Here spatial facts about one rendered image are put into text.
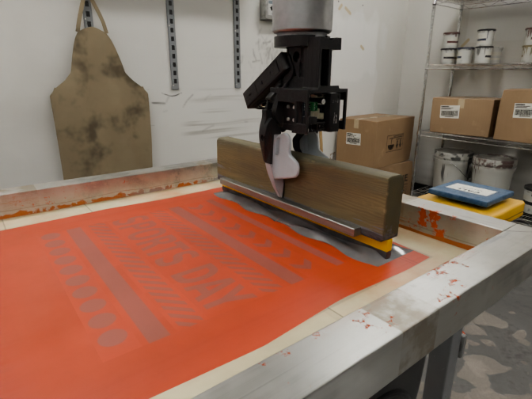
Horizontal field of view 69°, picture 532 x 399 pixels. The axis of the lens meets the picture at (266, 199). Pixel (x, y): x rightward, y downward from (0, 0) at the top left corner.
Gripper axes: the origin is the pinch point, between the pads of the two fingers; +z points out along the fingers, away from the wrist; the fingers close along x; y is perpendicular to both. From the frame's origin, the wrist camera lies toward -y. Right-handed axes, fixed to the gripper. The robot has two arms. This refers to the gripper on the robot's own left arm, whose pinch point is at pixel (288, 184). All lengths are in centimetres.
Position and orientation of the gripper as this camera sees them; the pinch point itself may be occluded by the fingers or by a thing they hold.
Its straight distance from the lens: 57.2
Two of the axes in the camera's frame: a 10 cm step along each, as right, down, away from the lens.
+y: 6.1, 2.5, -7.5
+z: 0.0, 9.5, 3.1
